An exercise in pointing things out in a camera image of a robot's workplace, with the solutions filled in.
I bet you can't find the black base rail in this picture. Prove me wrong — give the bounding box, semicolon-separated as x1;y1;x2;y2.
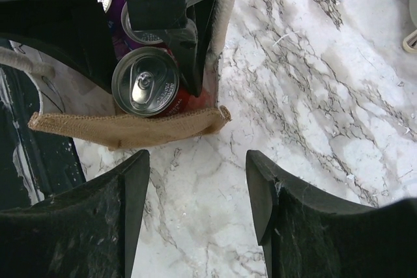
1;65;86;210

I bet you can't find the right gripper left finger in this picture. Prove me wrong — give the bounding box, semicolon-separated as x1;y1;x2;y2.
1;150;150;277

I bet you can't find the round three-drawer storage box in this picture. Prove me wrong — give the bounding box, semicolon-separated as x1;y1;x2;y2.
403;0;416;53

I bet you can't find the purple soda can front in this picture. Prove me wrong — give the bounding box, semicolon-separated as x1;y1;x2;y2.
97;0;112;13

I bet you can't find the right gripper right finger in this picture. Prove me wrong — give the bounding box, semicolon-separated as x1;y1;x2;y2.
246;150;416;277

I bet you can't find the red can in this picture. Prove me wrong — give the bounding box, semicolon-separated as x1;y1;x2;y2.
111;46;204;118

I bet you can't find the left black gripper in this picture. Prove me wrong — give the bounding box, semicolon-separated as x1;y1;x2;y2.
1;0;216;97

